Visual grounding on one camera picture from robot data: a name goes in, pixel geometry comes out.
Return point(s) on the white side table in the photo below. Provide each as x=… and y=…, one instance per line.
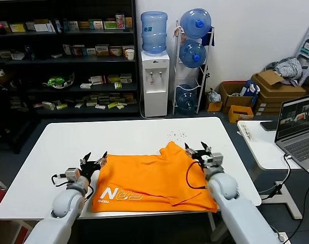
x=261, y=150

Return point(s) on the blue white plastic bag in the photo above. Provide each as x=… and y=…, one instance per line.
x=249, y=88

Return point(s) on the dark blue bottle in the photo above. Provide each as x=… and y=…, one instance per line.
x=29, y=52

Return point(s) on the white metal bottle rack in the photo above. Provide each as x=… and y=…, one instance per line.
x=206, y=76

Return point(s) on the orange t-shirt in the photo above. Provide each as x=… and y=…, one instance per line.
x=149, y=183

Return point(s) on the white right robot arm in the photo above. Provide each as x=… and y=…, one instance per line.
x=235, y=208

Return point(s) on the white red medicine box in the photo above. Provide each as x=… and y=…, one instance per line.
x=77, y=50

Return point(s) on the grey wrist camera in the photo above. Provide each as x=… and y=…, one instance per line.
x=72, y=175
x=214, y=160

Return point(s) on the grey clothes pile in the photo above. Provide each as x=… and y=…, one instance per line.
x=286, y=68

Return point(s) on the bowl with green packets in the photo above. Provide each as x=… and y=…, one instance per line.
x=58, y=81

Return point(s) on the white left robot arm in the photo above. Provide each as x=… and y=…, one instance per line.
x=62, y=208

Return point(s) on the white paper cup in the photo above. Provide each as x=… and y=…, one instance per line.
x=130, y=55

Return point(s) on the white metal storage rack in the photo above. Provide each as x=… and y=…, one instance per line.
x=308, y=45

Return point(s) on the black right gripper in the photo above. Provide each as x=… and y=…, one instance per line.
x=201, y=157

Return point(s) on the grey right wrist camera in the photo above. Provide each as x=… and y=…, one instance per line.
x=214, y=160

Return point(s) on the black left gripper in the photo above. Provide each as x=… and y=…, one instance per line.
x=89, y=169

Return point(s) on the black shelving unit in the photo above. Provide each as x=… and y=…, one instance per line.
x=42, y=67

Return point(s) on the white red-print medicine box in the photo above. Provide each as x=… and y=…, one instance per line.
x=98, y=80

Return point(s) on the large stacked cardboard boxes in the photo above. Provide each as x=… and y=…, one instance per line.
x=276, y=94

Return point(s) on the grey laptop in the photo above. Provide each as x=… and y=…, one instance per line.
x=296, y=127

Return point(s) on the upright blue water bottle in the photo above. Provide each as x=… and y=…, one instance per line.
x=154, y=33

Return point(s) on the white water dispenser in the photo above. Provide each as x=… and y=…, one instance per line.
x=154, y=86

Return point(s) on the blue water jug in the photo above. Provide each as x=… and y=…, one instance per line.
x=186, y=99
x=195, y=23
x=192, y=54

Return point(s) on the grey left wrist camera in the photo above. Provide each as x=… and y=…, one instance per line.
x=72, y=175

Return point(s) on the yellow green medicine box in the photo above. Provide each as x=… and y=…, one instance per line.
x=113, y=78

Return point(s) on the small black clamp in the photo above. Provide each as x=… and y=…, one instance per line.
x=208, y=75

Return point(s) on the small box with plastic bag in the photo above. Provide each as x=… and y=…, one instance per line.
x=214, y=100

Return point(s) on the open cardboard box red rim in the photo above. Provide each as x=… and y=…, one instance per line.
x=233, y=97

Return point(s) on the flat white medicine box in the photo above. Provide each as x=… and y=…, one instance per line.
x=41, y=27

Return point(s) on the white orange medicine box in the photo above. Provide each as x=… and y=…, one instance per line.
x=115, y=51

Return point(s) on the colourful upright box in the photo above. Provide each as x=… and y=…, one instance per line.
x=120, y=21

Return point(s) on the black smartphone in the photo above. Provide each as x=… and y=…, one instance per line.
x=269, y=126

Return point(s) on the small yellow cardboard box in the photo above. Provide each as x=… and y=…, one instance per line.
x=240, y=114

